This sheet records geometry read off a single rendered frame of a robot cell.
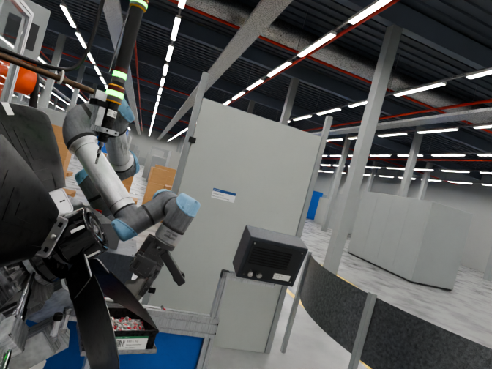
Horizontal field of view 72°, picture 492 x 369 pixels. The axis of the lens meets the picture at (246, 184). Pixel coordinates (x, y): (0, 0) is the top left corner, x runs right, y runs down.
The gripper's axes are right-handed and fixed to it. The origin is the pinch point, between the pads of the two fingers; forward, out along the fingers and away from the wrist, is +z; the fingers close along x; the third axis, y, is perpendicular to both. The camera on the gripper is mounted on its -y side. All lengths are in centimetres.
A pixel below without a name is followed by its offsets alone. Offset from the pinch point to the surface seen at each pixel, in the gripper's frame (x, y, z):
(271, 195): -172, -83, -68
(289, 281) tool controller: -26, -56, -25
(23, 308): 36.0, 23.1, -4.1
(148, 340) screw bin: -7.3, -11.5, 11.6
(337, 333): -92, -145, -5
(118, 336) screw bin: -4.7, -2.1, 13.0
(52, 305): 5.2, 19.4, 7.9
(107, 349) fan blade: 37.0, 6.4, -3.7
